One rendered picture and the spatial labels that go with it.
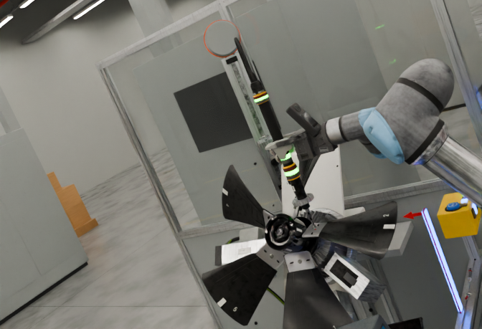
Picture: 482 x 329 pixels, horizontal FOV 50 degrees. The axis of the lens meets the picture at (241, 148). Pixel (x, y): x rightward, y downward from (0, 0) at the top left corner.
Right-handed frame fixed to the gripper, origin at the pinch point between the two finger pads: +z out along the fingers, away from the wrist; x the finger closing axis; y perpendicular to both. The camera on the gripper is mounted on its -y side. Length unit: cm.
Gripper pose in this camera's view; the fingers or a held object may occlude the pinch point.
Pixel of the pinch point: (271, 142)
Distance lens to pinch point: 159.4
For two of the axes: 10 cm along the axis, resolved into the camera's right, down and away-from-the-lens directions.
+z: -7.9, 2.3, 5.6
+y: 3.8, 9.1, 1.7
